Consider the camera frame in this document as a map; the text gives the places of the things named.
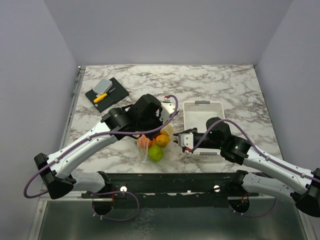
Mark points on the white plastic basket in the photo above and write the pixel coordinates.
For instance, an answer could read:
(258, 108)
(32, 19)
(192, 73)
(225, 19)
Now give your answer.
(196, 114)

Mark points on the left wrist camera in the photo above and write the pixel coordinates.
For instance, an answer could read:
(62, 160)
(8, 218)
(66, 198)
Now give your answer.
(167, 110)

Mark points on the green pear toy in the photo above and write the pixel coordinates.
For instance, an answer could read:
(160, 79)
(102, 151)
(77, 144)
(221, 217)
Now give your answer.
(155, 153)

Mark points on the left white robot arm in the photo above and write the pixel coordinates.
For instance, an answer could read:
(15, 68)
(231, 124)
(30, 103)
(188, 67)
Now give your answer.
(56, 169)

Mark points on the aluminium rail frame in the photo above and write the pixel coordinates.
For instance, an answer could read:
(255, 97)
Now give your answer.
(41, 205)

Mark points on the clear zip top bag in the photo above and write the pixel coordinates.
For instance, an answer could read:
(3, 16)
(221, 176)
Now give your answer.
(168, 153)

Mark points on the orange fruit toy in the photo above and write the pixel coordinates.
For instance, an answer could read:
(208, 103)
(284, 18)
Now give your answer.
(144, 142)

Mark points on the yellow lemon toy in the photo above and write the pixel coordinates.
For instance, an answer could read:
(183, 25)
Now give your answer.
(167, 130)

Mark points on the yellow orange mango toy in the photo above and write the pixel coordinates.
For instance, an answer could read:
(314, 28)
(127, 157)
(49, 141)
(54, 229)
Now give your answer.
(162, 140)

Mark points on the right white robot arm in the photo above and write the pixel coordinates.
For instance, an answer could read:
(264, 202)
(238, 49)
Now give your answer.
(283, 179)

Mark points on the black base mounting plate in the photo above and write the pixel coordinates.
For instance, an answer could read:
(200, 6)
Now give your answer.
(180, 190)

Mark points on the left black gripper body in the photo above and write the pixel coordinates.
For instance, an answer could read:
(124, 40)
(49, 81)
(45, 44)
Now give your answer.
(148, 125)

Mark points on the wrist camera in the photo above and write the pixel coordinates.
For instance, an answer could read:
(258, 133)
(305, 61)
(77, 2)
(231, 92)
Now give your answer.
(167, 110)
(186, 142)

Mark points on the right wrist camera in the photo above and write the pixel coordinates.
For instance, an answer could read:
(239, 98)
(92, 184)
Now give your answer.
(186, 142)

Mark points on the red apple toy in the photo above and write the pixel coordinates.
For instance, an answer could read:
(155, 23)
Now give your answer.
(156, 135)

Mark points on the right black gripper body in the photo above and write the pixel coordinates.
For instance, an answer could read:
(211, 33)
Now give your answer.
(207, 143)

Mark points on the grey plastic box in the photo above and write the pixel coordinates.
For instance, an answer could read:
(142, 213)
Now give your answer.
(102, 86)

